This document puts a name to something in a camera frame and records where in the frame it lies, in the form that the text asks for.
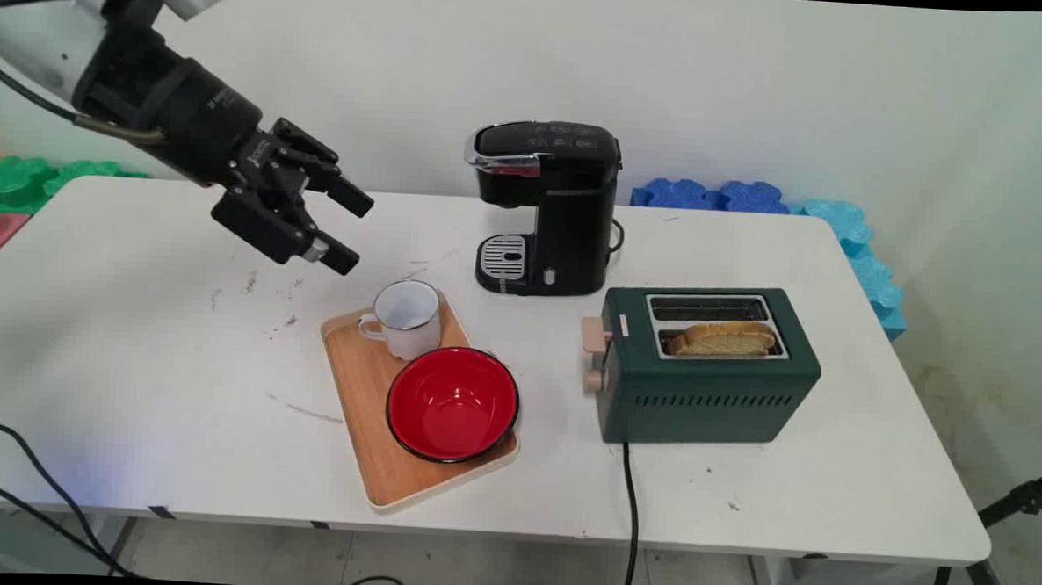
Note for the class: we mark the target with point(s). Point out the pink foam puzzle mat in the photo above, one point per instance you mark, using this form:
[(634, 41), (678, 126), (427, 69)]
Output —
[(3, 230)]

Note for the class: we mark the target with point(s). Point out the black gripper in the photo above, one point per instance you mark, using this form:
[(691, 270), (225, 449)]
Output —
[(186, 106)]

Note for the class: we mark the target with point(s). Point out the beige toaster knob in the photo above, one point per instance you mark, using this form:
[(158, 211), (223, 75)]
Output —
[(594, 382)]

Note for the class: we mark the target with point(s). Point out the red enamel bowl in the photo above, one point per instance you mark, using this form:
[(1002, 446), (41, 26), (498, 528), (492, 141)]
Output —
[(452, 404)]

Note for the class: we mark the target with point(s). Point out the dark green two-slot toaster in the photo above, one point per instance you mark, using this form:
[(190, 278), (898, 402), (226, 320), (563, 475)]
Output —
[(710, 393)]

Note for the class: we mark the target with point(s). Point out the black single-serve coffee maker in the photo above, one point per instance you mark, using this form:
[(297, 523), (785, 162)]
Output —
[(568, 224)]

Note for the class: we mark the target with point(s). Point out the white enamel mug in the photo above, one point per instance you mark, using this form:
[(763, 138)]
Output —
[(410, 323)]

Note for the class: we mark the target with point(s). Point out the toasted bread slice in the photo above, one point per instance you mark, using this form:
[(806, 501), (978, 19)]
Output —
[(723, 338)]

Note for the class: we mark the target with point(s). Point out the green foam puzzle mat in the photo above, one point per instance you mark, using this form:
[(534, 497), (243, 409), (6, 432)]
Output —
[(29, 179)]

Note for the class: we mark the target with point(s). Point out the light blue foam puzzle mat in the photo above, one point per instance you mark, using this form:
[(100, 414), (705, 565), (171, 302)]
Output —
[(865, 264)]

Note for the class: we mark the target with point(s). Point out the beige toaster lever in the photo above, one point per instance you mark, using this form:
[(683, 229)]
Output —
[(596, 335)]

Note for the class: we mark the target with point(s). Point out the black tripod legs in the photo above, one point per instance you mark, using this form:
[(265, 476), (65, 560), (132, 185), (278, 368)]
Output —
[(1009, 503)]

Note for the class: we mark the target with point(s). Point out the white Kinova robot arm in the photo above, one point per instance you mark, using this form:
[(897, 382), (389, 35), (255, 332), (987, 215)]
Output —
[(39, 43)]

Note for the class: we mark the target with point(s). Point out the dark blue foam puzzle mat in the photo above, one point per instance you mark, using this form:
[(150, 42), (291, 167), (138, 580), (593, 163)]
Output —
[(710, 195)]

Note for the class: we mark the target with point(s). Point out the wooden serving tray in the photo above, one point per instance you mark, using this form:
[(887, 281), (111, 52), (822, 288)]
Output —
[(366, 409)]

